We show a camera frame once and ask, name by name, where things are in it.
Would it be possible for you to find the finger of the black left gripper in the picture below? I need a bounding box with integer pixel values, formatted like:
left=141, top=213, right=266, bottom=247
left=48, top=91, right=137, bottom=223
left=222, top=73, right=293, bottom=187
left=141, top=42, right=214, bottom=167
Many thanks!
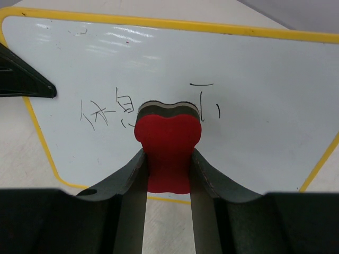
left=0, top=44, right=57, bottom=98

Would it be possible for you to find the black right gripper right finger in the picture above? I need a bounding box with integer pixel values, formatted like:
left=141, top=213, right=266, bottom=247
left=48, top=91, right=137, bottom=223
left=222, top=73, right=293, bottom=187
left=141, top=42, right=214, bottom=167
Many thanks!
left=190, top=151, right=338, bottom=253

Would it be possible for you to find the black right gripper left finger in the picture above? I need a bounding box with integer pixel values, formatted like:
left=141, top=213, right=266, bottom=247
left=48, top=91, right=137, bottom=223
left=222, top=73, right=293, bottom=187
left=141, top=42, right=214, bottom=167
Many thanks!
left=1, top=151, right=148, bottom=253

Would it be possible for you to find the red whiteboard eraser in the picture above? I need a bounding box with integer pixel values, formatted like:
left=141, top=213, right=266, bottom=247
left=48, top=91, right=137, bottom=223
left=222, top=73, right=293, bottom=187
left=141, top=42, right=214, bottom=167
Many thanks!
left=134, top=101, right=202, bottom=194

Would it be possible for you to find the yellow framed whiteboard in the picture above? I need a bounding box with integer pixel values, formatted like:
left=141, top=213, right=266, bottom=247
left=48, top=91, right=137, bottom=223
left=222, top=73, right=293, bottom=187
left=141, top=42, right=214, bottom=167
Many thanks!
left=1, top=7, right=338, bottom=193

